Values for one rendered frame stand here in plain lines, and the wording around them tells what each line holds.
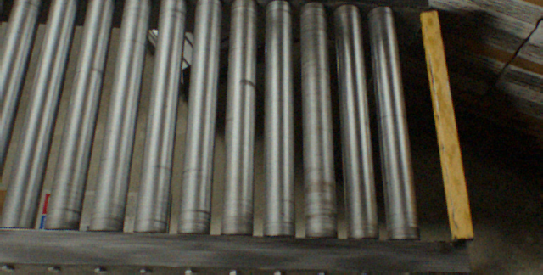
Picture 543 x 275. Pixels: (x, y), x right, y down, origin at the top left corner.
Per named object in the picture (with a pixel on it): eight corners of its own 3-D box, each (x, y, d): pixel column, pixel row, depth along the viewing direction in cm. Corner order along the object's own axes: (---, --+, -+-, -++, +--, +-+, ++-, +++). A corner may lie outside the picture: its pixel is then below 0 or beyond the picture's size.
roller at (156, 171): (189, 6, 111) (187, -11, 106) (166, 249, 89) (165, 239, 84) (162, 4, 110) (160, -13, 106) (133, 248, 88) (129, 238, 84)
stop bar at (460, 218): (435, 16, 109) (439, 9, 107) (473, 244, 88) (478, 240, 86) (418, 15, 108) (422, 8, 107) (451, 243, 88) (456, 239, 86)
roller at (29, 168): (85, 0, 109) (80, -18, 105) (36, 244, 87) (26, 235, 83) (58, -2, 109) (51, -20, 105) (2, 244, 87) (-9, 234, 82)
